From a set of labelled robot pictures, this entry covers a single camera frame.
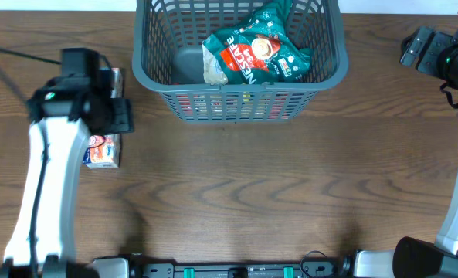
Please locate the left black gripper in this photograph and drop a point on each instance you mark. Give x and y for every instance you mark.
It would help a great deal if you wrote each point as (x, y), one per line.
(123, 115)

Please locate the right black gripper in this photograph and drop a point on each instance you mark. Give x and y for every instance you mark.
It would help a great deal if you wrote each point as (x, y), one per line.
(438, 42)

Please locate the Kleenex tissue multipack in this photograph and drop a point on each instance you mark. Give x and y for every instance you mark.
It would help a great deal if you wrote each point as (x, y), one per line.
(104, 151)

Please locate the orange spaghetti packet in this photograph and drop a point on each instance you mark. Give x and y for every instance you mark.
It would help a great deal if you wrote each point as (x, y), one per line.
(234, 103)

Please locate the beige paper pouch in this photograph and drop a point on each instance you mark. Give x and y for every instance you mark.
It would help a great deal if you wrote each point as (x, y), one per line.
(212, 71)

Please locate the green Nescafe coffee bag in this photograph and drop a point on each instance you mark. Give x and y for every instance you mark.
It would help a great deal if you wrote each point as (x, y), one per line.
(257, 50)

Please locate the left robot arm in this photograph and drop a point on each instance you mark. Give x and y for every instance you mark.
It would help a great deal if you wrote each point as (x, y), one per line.
(64, 114)

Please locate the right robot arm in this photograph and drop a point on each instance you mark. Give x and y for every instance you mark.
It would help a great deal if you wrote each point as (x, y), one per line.
(414, 257)

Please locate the grey plastic basket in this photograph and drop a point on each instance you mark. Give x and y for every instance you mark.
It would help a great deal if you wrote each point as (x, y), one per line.
(168, 37)

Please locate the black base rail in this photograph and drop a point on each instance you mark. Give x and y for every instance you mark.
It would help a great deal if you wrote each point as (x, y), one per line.
(314, 264)

